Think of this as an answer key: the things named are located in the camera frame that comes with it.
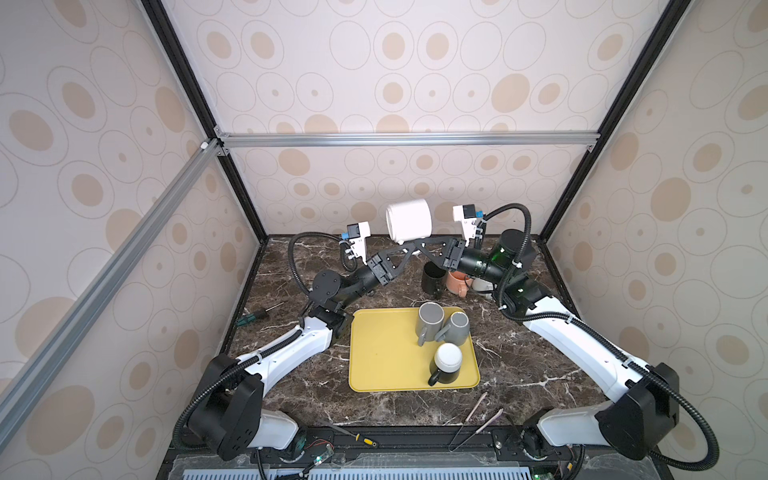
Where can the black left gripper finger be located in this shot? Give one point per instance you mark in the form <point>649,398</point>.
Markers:
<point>410,245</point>
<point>397,260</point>

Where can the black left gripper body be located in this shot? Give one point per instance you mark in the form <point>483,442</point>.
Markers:
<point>376,271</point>

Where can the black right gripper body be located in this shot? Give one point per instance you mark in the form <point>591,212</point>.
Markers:
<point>464,261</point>

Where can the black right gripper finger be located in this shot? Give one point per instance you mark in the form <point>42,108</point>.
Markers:
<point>435,258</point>
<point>441,245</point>

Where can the pink cream mug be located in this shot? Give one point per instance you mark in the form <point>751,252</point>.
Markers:
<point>458,283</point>

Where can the white mug front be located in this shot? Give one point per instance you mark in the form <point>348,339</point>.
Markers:
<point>408,220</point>

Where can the tall grey mug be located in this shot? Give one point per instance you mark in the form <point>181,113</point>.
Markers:
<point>430,320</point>

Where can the black mug white bottom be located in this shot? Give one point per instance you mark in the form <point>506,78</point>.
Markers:
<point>445,365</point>

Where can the white speckled mug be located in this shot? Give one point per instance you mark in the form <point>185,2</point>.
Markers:
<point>482,286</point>

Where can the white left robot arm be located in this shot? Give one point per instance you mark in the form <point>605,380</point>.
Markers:
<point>225,413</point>

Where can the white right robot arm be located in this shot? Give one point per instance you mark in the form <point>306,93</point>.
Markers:
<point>643,403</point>

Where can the grey mug lying back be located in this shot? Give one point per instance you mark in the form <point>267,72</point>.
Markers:
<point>456,329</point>

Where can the yellow plastic tray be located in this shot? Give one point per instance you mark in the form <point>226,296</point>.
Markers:
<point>385,355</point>

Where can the yellow black screwdriver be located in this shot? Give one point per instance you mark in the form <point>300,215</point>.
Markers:
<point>358,437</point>

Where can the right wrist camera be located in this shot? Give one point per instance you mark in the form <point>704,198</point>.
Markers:
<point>470,220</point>

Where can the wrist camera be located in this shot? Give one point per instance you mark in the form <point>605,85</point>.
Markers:
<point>353,242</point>
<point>470,220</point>

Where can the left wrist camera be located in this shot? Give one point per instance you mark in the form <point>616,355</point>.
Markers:
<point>353,242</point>

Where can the green handled screwdriver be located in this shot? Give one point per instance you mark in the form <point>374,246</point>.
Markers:
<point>257,314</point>

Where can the horizontal aluminium frame bar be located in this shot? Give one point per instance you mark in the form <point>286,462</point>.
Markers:
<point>227,141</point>

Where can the left aluminium frame bar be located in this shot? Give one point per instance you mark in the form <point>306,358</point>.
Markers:
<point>39,372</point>

